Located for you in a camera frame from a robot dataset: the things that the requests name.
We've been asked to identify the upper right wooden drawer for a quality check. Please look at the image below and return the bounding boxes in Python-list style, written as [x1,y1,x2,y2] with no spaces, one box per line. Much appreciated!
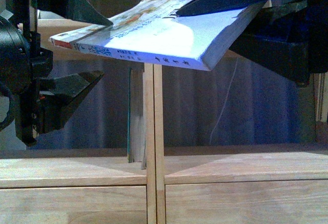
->
[166,180,327,223]

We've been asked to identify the upper left wooden drawer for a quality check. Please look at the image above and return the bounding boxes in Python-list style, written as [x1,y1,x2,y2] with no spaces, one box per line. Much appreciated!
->
[1,186,147,223]

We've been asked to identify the blue white paperback book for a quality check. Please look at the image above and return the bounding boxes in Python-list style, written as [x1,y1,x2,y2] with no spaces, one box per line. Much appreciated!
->
[50,0,262,71]

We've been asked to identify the wooden shelf unit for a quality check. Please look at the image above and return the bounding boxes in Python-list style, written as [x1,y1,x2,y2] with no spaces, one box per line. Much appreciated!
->
[155,52,327,223]
[0,0,157,224]

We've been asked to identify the white hanging cable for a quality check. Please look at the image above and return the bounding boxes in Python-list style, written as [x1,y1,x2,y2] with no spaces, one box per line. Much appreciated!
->
[209,57,240,145]

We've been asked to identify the wooden drawer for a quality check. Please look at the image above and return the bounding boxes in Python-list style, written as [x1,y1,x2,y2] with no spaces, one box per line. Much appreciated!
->
[166,180,327,223]
[1,186,147,223]

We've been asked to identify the thin upright book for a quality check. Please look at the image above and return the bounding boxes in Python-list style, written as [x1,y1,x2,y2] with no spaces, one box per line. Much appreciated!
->
[141,73,147,170]

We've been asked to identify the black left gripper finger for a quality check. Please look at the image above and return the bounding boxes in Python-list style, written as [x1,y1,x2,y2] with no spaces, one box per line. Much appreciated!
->
[65,0,113,27]

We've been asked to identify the right wooden shelf unit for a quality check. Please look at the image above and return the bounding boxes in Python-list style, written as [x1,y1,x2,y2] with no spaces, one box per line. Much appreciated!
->
[155,52,327,223]

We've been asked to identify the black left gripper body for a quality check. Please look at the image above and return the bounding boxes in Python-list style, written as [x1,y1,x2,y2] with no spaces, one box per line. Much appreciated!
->
[14,0,73,147]

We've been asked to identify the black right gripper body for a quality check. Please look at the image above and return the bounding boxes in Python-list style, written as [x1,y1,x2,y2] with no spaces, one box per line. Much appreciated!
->
[306,0,327,73]

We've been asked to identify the left wooden shelf unit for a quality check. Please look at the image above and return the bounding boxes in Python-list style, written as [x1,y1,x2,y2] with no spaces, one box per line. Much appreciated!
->
[0,0,157,224]

